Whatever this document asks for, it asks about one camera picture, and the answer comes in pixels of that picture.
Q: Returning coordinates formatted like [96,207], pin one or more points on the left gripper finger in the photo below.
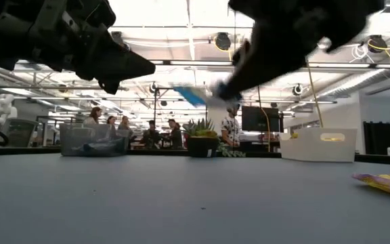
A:
[107,81]
[120,59]

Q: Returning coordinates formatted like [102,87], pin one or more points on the potted succulent plant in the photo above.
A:
[201,139]

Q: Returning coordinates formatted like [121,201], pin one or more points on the dark cabinet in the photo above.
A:
[376,137]

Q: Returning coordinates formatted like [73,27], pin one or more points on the black monitor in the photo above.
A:
[259,118]

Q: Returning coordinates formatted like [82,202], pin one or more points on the black frame stand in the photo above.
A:
[181,112]

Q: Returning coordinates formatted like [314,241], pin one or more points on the person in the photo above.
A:
[124,122]
[151,133]
[230,128]
[111,123]
[95,115]
[174,132]

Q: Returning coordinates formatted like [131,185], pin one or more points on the dark translucent plastic bin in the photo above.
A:
[93,133]

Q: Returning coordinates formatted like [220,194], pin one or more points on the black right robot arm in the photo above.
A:
[357,17]

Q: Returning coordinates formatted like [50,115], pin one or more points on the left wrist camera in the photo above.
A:
[97,13]

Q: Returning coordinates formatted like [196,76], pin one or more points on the yellow Sour Patch candy bag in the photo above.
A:
[388,183]

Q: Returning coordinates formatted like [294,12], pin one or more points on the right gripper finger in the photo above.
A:
[259,71]
[242,54]

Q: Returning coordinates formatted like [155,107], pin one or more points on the grey green chair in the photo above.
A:
[19,132]

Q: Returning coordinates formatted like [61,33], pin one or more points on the white robot figure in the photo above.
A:
[2,108]

